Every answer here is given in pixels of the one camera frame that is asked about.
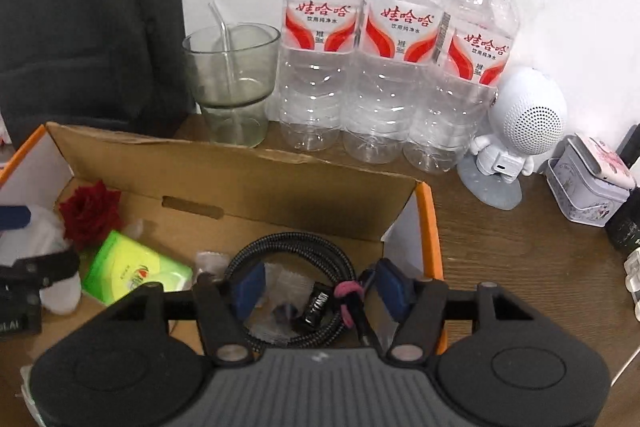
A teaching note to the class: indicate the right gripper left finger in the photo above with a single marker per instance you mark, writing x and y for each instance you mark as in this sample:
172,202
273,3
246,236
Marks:
222,306

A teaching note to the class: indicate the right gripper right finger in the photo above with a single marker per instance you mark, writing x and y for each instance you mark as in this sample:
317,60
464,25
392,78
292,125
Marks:
418,307

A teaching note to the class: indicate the red fabric rose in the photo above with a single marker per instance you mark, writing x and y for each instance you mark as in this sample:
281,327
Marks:
90,214

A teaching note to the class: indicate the green tissue packet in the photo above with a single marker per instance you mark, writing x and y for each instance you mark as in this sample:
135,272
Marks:
122,264

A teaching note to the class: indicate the red orange cardboard box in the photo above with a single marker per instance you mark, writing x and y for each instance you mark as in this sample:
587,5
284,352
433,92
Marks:
195,196

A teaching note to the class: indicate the white power strip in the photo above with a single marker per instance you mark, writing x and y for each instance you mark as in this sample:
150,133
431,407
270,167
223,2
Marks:
632,279

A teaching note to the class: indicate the right water bottle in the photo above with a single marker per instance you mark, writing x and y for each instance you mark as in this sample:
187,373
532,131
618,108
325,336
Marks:
473,44

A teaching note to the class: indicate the water bottle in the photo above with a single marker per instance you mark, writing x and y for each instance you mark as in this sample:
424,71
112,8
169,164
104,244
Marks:
473,44
396,41
318,40

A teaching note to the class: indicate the small floral tin box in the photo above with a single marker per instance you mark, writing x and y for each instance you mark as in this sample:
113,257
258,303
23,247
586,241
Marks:
588,181

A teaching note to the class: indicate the white astronaut speaker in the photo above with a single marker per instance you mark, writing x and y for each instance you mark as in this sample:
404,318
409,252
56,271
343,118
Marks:
526,120

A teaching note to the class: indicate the black paper shopping bag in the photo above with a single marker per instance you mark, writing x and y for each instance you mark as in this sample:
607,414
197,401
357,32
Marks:
109,64

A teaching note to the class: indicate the glass cup with straw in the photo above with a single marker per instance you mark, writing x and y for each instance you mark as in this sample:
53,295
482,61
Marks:
231,70

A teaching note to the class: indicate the middle water bottle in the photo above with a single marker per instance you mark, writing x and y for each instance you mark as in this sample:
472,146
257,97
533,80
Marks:
396,41

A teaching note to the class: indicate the left water bottle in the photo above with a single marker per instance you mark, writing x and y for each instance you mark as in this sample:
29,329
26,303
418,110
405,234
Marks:
318,40

